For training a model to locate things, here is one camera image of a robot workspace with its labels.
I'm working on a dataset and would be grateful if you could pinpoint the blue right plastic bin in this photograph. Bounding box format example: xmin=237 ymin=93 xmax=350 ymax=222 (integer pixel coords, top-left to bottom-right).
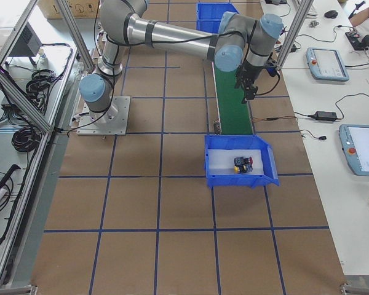
xmin=205 ymin=135 xmax=280 ymax=188

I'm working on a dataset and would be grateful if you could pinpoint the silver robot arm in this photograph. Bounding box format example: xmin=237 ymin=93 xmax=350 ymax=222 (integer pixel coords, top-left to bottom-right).
xmin=79 ymin=1 xmax=283 ymax=126

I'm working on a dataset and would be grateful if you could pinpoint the cardboard box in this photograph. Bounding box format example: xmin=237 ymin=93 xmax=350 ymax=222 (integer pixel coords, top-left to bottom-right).
xmin=37 ymin=0 xmax=99 ymax=20

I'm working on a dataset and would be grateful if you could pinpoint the blue plastic bin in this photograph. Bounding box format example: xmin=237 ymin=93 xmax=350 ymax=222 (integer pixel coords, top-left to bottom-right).
xmin=196 ymin=2 xmax=239 ymax=33
xmin=205 ymin=135 xmax=280 ymax=188

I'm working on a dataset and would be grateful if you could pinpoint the yellow push button switch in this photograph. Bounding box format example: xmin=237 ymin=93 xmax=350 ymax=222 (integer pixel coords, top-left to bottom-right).
xmin=234 ymin=164 xmax=253 ymax=174

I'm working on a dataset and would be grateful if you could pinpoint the black computer mouse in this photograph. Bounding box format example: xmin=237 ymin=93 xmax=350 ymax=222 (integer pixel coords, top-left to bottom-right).
xmin=324 ymin=10 xmax=338 ymax=19

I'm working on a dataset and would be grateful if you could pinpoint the black power adapter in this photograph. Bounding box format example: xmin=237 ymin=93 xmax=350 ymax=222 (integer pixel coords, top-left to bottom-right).
xmin=314 ymin=111 xmax=338 ymax=122

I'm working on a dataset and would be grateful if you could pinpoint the near teach pendant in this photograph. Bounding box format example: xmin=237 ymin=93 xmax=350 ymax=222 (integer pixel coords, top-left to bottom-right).
xmin=339 ymin=124 xmax=369 ymax=176

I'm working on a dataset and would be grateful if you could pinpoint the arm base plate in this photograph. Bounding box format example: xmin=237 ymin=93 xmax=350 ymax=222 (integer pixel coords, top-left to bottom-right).
xmin=76 ymin=96 xmax=131 ymax=136

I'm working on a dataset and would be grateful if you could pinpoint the aluminium frame post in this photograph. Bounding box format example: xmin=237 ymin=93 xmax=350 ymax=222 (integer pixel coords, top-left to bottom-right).
xmin=277 ymin=0 xmax=313 ymax=69

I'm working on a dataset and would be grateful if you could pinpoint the teach pendant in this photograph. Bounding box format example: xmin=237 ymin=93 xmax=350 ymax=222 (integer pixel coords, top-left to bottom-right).
xmin=339 ymin=124 xmax=369 ymax=176
xmin=306 ymin=47 xmax=349 ymax=82

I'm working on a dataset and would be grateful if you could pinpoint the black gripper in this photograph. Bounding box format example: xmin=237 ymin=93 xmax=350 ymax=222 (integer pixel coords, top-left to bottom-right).
xmin=234 ymin=60 xmax=260 ymax=100

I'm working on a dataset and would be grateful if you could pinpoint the far teach pendant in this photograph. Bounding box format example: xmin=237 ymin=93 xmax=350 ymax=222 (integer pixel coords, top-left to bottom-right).
xmin=306 ymin=47 xmax=349 ymax=82

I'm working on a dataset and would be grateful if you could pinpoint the green conveyor belt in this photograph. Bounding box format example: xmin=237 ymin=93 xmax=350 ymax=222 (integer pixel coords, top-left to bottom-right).
xmin=213 ymin=63 xmax=253 ymax=135

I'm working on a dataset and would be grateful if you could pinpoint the blue left plastic bin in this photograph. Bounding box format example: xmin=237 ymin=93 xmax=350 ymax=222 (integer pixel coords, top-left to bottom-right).
xmin=196 ymin=2 xmax=239 ymax=33

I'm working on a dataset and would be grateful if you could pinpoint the red push button switch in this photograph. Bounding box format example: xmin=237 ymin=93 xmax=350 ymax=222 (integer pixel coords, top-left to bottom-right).
xmin=234 ymin=157 xmax=253 ymax=166

